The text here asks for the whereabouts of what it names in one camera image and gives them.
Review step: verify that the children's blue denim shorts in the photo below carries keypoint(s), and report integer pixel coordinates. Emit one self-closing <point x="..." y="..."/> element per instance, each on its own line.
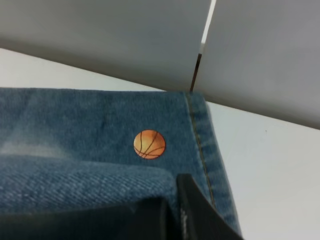
<point x="68" y="149"/>

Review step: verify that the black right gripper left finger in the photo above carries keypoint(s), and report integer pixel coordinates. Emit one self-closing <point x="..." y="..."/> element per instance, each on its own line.
<point x="148" y="219"/>

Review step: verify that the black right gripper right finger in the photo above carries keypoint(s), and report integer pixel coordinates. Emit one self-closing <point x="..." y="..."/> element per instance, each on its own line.
<point x="199" y="220"/>

